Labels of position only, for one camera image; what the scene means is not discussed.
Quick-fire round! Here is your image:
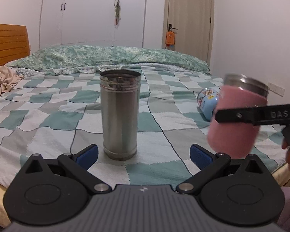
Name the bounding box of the pink insulated cup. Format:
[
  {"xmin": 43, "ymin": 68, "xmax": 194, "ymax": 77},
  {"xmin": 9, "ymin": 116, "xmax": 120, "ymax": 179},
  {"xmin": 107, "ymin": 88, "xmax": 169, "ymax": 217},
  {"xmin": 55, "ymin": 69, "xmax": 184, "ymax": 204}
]
[{"xmin": 207, "ymin": 74, "xmax": 268, "ymax": 159}]

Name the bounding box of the blue cartoon insulated cup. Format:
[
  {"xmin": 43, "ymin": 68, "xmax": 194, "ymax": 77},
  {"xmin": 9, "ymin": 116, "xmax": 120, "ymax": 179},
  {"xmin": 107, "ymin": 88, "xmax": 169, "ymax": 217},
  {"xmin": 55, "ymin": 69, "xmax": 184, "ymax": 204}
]
[{"xmin": 197, "ymin": 88, "xmax": 219, "ymax": 122}]

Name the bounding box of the tall stainless steel cup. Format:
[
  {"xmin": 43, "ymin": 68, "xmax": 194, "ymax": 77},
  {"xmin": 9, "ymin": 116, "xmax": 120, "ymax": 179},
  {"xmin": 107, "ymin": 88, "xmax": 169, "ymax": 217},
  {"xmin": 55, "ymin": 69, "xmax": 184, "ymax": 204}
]
[{"xmin": 100, "ymin": 69, "xmax": 141, "ymax": 161}]

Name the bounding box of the checkered green bed sheet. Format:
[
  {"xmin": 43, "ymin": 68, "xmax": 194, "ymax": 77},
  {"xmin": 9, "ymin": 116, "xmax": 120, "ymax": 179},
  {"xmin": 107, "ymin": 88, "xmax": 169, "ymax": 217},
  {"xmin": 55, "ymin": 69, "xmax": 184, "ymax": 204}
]
[{"xmin": 0, "ymin": 64, "xmax": 223, "ymax": 186}]

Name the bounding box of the green floral duvet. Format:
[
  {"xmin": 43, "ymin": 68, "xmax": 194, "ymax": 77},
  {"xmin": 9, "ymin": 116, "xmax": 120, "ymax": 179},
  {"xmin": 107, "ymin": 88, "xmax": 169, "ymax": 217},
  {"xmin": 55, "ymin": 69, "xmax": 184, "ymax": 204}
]
[{"xmin": 7, "ymin": 45, "xmax": 210, "ymax": 74}]

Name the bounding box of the crumpled beige floral clothing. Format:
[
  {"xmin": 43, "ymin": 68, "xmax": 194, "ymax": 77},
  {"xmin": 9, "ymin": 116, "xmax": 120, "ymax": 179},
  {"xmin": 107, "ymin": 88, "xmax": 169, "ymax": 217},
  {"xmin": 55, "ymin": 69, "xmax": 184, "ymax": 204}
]
[{"xmin": 0, "ymin": 66, "xmax": 24, "ymax": 95}]

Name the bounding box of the orange hanging pouch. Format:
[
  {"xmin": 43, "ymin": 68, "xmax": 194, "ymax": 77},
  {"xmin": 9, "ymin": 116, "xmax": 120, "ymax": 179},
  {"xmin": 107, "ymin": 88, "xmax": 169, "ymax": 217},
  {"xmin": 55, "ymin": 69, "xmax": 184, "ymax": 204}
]
[{"xmin": 165, "ymin": 30, "xmax": 175, "ymax": 46}]

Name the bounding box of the light wooden door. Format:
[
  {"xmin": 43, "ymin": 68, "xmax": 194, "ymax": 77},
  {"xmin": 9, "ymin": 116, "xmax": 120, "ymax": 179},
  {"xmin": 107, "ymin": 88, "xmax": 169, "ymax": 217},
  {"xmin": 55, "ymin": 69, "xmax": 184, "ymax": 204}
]
[{"xmin": 162, "ymin": 0, "xmax": 214, "ymax": 64}]

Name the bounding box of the wooden orange headboard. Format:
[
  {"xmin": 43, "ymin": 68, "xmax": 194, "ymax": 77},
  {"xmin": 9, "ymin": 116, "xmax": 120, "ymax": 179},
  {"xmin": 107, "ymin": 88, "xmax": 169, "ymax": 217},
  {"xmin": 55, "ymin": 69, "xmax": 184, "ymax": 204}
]
[{"xmin": 0, "ymin": 24, "xmax": 30, "ymax": 66}]

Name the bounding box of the white built-in wardrobe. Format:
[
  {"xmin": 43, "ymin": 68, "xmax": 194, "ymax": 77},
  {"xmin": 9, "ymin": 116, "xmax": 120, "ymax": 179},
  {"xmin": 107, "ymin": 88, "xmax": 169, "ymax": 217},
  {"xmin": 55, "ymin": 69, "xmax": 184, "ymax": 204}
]
[{"xmin": 39, "ymin": 0, "xmax": 146, "ymax": 48}]

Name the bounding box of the green hanging ornament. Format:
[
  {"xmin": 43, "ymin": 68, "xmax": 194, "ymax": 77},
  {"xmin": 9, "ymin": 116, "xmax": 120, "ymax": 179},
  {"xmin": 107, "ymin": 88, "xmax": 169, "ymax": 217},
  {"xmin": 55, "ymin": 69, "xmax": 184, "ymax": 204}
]
[{"xmin": 115, "ymin": 0, "xmax": 121, "ymax": 28}]

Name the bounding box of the white wall socket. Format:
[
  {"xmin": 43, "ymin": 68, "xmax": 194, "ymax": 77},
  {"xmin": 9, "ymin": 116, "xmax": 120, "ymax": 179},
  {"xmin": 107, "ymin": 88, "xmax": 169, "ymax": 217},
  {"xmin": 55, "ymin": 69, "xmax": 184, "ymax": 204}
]
[{"xmin": 268, "ymin": 82, "xmax": 285, "ymax": 97}]

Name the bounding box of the black door handle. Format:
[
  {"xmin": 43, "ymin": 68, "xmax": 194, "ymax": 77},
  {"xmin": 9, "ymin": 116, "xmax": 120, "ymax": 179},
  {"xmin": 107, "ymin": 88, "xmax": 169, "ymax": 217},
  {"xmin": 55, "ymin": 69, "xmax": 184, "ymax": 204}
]
[{"xmin": 168, "ymin": 24, "xmax": 178, "ymax": 32}]

